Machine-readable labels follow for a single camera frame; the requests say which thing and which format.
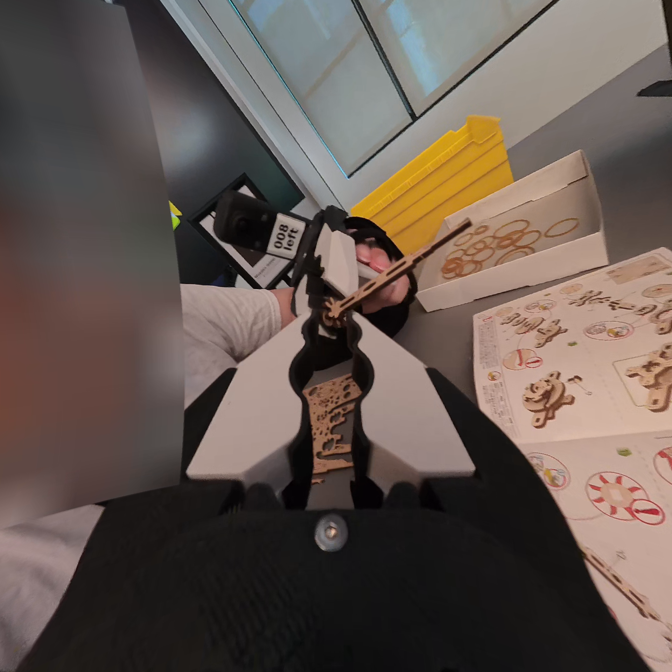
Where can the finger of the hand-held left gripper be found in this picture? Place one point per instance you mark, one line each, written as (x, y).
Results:
(338, 257)
(299, 302)

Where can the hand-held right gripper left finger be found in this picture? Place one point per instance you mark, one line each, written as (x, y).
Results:
(246, 420)

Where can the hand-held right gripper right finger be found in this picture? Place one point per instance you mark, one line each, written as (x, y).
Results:
(414, 420)

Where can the wooden gear wheel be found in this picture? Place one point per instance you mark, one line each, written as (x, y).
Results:
(332, 313)

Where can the long slotted wooden strip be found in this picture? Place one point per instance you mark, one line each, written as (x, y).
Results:
(399, 265)

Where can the laser-cut wooden parts sheet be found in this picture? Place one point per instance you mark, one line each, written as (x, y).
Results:
(317, 414)

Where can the person's left hand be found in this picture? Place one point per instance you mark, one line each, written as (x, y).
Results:
(380, 291)

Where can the yellow-green tag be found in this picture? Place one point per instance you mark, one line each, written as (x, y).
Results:
(175, 216)

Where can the pile of rubber bands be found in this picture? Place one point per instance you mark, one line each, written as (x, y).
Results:
(454, 267)

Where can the yellow plastic bin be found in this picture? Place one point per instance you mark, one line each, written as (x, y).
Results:
(446, 178)

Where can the large glass window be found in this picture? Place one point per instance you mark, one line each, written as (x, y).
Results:
(325, 78)

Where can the white cardboard tray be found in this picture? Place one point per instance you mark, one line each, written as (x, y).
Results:
(525, 283)

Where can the illustrated instruction booklet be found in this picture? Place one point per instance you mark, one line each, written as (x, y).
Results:
(588, 378)

